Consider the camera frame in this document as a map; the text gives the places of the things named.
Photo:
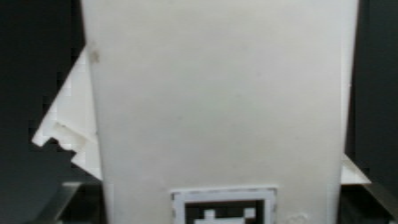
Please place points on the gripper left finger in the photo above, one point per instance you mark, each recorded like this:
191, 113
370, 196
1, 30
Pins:
75, 206

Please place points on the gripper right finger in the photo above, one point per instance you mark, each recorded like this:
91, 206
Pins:
368, 205

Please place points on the white block with tags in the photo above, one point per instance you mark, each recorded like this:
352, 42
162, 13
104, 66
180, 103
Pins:
221, 80

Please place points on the white cabinet box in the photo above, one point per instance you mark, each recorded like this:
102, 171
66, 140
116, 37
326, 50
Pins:
68, 124

